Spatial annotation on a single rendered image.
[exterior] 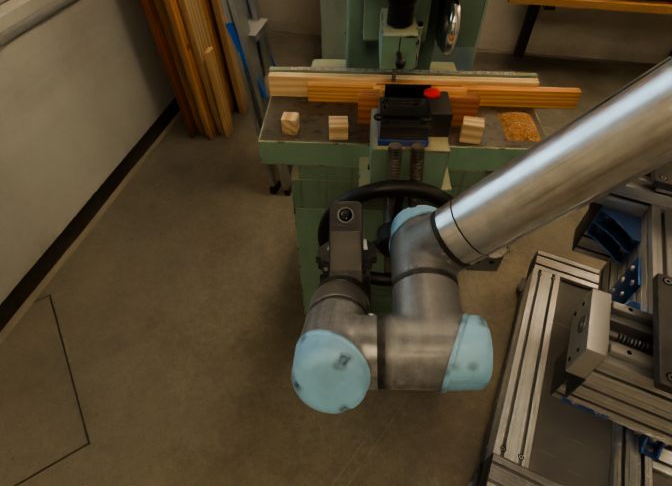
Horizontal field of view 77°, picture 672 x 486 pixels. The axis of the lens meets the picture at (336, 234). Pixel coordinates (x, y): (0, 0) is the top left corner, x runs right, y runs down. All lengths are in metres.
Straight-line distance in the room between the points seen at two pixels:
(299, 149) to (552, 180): 0.58
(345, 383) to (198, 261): 1.53
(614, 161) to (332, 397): 0.32
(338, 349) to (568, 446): 1.06
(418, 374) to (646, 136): 0.28
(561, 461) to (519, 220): 1.00
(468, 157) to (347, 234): 0.43
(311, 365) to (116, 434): 1.27
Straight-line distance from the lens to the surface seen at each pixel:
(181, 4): 2.27
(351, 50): 1.16
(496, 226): 0.45
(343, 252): 0.56
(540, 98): 1.08
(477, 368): 0.43
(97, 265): 2.06
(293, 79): 1.02
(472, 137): 0.91
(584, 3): 3.00
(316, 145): 0.89
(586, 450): 1.41
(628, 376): 0.88
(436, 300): 0.45
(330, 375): 0.41
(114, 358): 1.76
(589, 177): 0.43
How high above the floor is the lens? 1.42
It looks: 48 degrees down
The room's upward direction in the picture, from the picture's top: straight up
